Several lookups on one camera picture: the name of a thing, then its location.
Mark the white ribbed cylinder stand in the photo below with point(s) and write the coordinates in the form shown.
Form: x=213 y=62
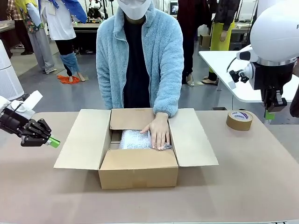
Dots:
x=9 y=74

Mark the bubble clock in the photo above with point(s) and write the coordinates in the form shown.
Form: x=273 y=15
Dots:
x=133 y=140

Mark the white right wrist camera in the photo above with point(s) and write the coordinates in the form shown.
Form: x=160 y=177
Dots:
x=243 y=74

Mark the person in blue fleece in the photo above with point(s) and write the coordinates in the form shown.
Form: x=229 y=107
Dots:
x=163 y=58

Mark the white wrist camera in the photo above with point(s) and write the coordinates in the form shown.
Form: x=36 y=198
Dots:
x=243 y=74
x=32 y=99

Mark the person's left hand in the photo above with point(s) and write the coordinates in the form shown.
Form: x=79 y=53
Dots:
x=158 y=130

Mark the brown cardboard box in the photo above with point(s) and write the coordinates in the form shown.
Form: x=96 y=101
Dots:
x=137 y=172

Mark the small cardboard carton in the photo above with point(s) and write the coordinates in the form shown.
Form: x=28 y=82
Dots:
x=205 y=40

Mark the brown packing tape roll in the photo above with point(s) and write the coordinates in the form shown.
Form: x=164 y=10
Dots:
x=239 y=121

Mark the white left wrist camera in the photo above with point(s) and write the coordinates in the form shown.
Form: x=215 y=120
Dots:
x=32 y=99

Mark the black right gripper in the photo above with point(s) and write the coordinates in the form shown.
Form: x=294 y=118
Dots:
x=271 y=74

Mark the mannequin with floral shirt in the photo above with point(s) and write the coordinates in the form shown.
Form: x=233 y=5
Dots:
x=39 y=42

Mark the white face mask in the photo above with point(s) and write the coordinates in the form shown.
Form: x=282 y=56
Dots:
x=134 y=9

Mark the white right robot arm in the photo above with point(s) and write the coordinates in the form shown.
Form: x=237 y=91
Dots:
x=273 y=28

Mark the orange cloth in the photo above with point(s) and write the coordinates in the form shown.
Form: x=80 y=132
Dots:
x=67 y=79

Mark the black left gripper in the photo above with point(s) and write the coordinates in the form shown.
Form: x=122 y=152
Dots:
x=11 y=121

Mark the mannequin with white shirt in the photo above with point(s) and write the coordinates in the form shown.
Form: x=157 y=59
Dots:
x=59 y=23

